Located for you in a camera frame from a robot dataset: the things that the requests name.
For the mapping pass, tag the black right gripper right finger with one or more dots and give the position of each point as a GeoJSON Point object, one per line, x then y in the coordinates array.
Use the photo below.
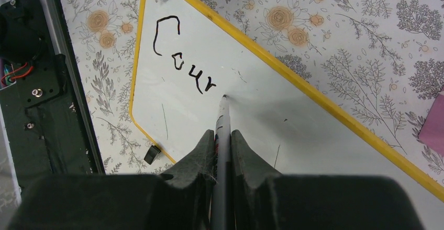
{"type": "Point", "coordinates": [264, 198]}

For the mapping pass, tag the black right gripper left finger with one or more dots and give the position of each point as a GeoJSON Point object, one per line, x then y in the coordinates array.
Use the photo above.
{"type": "Point", "coordinates": [175, 199]}

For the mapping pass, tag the white marker pen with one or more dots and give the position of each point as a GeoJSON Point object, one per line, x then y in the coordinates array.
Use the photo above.
{"type": "Point", "coordinates": [220, 217]}

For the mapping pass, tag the yellow framed whiteboard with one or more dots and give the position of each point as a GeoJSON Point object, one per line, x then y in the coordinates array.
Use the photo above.
{"type": "Point", "coordinates": [187, 56]}

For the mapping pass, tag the floral table mat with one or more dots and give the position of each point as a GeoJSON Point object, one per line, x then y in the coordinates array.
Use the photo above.
{"type": "Point", "coordinates": [380, 60]}

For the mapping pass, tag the black mounting base plate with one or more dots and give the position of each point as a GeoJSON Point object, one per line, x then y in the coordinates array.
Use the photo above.
{"type": "Point", "coordinates": [43, 106]}

